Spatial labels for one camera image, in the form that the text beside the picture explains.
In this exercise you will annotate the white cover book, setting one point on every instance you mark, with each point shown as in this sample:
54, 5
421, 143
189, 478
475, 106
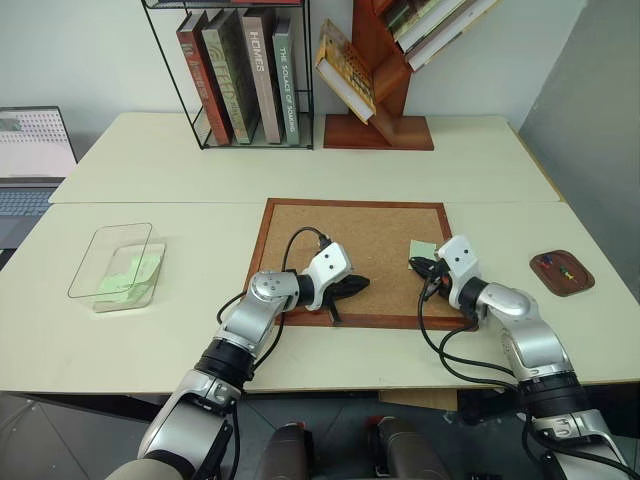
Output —
440, 22

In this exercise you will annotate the yellow patterned book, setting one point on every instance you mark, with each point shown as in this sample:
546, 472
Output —
347, 70

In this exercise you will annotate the green patterned book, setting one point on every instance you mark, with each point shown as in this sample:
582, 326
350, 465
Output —
227, 75

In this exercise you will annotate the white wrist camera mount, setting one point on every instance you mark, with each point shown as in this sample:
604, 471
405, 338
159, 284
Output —
330, 262
459, 260

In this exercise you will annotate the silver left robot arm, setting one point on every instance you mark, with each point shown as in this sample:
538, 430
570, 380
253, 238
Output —
260, 312

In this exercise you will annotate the wood framed cork board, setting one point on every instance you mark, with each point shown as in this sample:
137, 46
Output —
370, 235

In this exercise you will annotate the grey laptop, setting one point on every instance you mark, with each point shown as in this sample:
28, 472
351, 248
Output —
30, 150

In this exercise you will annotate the brown HOMES book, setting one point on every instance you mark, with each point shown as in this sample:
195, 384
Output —
260, 70

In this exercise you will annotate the wooden board under table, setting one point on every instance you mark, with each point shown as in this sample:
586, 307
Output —
417, 400

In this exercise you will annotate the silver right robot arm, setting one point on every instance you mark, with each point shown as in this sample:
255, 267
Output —
530, 330

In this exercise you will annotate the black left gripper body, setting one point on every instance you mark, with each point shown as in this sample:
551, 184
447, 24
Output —
339, 291

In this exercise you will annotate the pile of green notes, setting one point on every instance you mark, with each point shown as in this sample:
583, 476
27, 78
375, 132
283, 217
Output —
132, 280

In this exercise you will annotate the wooden tree bookshelf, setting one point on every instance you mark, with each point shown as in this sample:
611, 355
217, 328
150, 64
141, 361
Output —
380, 127

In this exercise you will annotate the green sticky note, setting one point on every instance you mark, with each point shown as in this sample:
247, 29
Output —
420, 248

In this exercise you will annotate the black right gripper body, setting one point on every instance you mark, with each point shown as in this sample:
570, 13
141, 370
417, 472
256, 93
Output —
437, 280

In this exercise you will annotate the green cover book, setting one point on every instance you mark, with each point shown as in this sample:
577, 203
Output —
405, 15

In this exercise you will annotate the teal Solace book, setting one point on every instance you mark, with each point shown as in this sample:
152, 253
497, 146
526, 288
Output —
286, 80

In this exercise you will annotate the brown oval tray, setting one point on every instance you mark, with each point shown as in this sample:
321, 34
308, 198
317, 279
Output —
562, 274

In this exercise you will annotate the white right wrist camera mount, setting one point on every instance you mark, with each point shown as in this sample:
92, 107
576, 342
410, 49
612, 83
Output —
459, 260

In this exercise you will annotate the clear plastic box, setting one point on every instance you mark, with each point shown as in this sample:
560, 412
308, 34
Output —
117, 267

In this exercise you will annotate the white book with dark edge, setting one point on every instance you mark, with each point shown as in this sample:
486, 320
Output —
460, 40

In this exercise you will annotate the red cover book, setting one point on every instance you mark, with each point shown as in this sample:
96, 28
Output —
200, 75

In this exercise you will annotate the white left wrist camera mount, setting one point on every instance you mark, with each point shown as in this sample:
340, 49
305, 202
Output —
330, 262

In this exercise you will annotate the dark brown rounded shape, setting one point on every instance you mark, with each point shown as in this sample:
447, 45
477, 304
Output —
405, 450
285, 452

